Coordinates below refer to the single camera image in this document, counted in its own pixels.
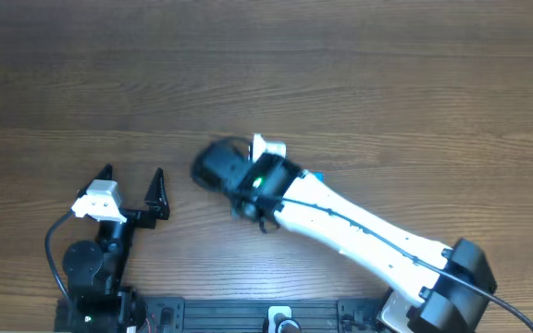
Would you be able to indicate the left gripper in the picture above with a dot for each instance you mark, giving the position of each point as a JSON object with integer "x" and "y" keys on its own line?
{"x": 139, "y": 218}

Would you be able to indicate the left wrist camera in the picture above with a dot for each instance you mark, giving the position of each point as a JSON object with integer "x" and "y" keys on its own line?
{"x": 100, "y": 201}

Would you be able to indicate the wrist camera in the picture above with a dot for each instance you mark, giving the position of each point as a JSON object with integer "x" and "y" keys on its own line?
{"x": 268, "y": 149}
{"x": 100, "y": 201}

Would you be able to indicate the mounting rail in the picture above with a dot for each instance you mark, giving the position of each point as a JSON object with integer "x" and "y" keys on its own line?
{"x": 229, "y": 316}

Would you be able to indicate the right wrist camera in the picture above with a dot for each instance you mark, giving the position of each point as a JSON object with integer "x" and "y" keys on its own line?
{"x": 268, "y": 149}

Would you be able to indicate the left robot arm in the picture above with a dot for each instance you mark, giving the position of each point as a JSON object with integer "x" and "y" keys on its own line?
{"x": 95, "y": 268}

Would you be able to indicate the blue cube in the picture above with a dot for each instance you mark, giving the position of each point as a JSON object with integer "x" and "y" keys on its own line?
{"x": 318, "y": 176}

